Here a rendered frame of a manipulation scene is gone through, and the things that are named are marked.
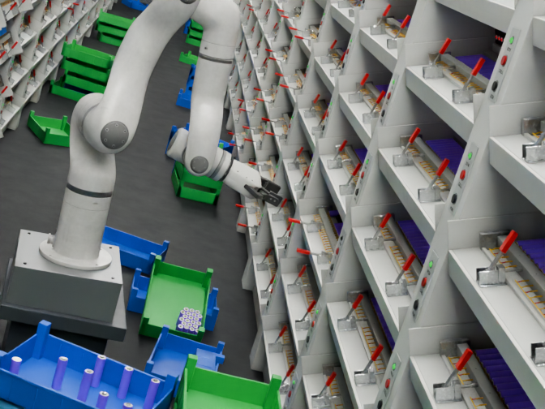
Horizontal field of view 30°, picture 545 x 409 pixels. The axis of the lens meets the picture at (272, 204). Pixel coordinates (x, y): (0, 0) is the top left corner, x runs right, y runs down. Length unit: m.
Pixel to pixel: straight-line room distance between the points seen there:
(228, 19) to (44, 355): 0.99
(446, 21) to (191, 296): 1.53
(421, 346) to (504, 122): 0.40
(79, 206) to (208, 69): 0.48
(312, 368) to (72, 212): 0.72
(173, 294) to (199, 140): 0.98
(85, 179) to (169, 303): 0.94
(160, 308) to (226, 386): 1.29
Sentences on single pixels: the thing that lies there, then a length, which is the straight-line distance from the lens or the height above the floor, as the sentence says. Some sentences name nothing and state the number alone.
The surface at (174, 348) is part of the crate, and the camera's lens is 3.25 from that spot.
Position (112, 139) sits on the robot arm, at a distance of 2.52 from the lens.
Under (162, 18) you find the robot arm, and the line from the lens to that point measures 2.52.
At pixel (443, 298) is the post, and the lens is 1.73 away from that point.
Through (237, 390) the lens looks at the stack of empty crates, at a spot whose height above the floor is 0.43.
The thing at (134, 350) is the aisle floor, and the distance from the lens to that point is 3.19.
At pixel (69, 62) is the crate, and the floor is 0.21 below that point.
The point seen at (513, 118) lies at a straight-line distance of 1.67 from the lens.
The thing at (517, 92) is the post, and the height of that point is 1.21.
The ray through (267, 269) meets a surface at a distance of 3.73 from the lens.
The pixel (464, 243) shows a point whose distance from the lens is 1.70.
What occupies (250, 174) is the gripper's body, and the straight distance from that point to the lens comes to 2.73.
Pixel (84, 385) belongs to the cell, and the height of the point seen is 0.44.
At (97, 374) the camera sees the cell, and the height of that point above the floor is 0.43.
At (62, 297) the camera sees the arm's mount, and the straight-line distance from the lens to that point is 2.62.
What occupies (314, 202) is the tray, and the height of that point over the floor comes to 0.59.
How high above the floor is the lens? 1.35
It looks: 15 degrees down
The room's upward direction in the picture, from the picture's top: 17 degrees clockwise
